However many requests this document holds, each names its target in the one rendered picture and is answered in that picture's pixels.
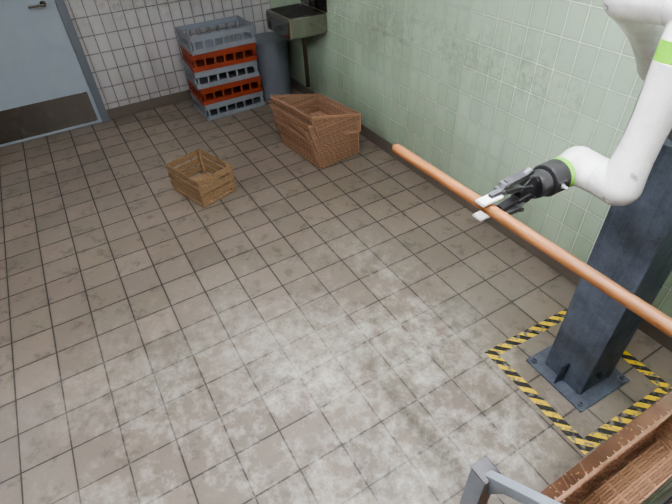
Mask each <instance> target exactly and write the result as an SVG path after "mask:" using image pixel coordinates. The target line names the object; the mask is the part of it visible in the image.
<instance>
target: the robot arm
mask: <svg viewBox="0 0 672 504"><path fill-rule="evenodd" d="M602 5H603V8H604V11H605V12H606V14H607V15H608V16H609V17H610V18H611V19H612V20H613V21H614V22H615V23H616V24H617V25H618V26H619V27H620V29H621V30H622V31H623V33H624V34H625V36H626V37H627V39H628V41H629V43H630V45H631V47H632V50H633V53H634V57H635V62H636V70H637V73H638V75H639V77H640V78H641V79H642V80H644V83H643V86H642V89H641V92H640V95H639V97H638V100H637V102H636V105H635V107H634V110H633V112H632V115H631V117H630V119H629V122H628V124H627V126H626V128H625V130H624V132H623V135H622V137H621V139H620V141H619V143H618V145H617V146H616V148H615V149H616V150H614V151H615V152H614V153H613V155H612V157H611V159H608V158H606V157H604V156H602V155H601V154H599V153H597V152H595V151H594V150H591V149H590V148H588V147H585V146H574V147H571V148H569V149H567V150H565V151H564V152H563V153H562V154H560V155H559V156H557V157H556V158H553V159H551V160H549V161H546V162H544V163H542V164H539V165H537V166H535V167H534V168H533V169H531V168H529V167H527V166H526V167H525V168H524V169H522V170H521V171H519V172H517V173H515V174H513V175H511V176H509V177H507V178H505V179H503V180H501V181H500V182H499V184H500V186H499V187H498V186H495V187H494V191H492V192H490V193H489V194H488V195H485V196H483V197H481V198H479V199H476V200H475V202H476V203H477V204H479V205H480V206H482V207H485V206H488V205H490V204H492V203H494V202H496V201H499V200H501V199H503V198H504V196H502V195H508V194H511V195H510V197H509V198H507V199H506V200H504V201H502V202H501V203H499V204H498V205H496V206H497V207H498V208H500V209H501V210H503V211H504V212H506V213H508V214H509V215H512V214H515V213H517V212H523V211H524V208H523V205H524V204H525V203H527V202H528V201H529V200H531V199H538V198H541V197H543V196H544V197H550V196H553V195H555V194H557V193H559V192H561V191H563V190H567V191H568V190H569V188H570V187H572V186H575V187H577V188H580V189H582V190H584V191H586V192H589V193H590V194H592V195H594V196H596V197H597V198H599V199H600V200H602V201H604V202H605V203H607V204H609V205H612V206H626V205H629V204H631V203H633V202H634V201H636V200H637V199H638V198H639V197H640V196H641V194H642V192H643V190H644V187H645V184H646V181H647V179H648V176H649V174H650V171H651V169H652V166H653V164H654V162H655V160H656V158H657V156H658V154H659V152H660V150H661V148H662V146H663V144H664V142H665V140H666V138H668V139H669V140H671V141H672V0H602Z"/></svg>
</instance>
